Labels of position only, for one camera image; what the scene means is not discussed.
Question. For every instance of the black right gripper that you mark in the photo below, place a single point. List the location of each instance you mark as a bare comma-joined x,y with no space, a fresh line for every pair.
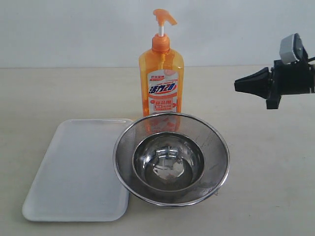
296,77

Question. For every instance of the orange dish soap pump bottle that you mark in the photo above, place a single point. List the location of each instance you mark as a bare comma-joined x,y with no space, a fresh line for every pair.
161,71

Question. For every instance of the stainless steel bowl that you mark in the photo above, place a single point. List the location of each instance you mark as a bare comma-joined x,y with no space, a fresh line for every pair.
168,162

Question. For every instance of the steel mesh strainer basket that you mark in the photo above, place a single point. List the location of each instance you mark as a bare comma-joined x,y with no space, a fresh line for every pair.
211,142

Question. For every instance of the white rectangular plastic tray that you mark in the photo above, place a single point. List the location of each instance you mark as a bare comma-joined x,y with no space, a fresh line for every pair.
76,181

